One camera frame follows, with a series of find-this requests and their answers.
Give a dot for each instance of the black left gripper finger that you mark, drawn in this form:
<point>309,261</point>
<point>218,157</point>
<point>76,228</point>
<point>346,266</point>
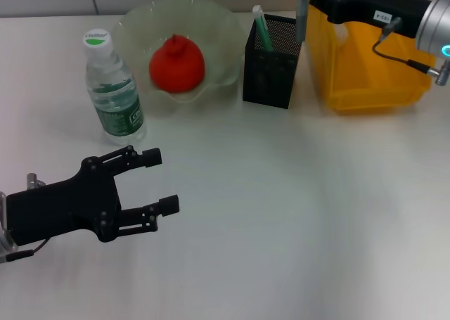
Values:
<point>169,204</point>
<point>153,157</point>

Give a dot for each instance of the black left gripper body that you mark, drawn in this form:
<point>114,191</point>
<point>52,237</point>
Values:
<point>63,207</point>

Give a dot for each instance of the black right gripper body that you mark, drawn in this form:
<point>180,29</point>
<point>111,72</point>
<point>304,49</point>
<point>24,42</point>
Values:
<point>369,7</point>

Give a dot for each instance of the grey glitter marker pen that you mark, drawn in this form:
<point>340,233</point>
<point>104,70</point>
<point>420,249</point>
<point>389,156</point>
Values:
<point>301,17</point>

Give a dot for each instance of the clear water bottle green label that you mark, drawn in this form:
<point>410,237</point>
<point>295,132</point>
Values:
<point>117,112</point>

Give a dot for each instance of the green and white pen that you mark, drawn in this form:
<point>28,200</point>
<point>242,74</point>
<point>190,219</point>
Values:
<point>263,31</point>

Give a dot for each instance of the red-orange toy orange fruit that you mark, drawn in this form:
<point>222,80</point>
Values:
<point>177,67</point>

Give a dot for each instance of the translucent wavy glass fruit plate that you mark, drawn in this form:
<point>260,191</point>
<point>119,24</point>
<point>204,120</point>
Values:
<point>218,28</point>

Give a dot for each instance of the black mesh pen holder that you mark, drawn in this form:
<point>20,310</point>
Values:
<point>267,77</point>

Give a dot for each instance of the yellow plastic storage bin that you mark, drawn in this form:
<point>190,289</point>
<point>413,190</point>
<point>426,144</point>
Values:
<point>372,70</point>

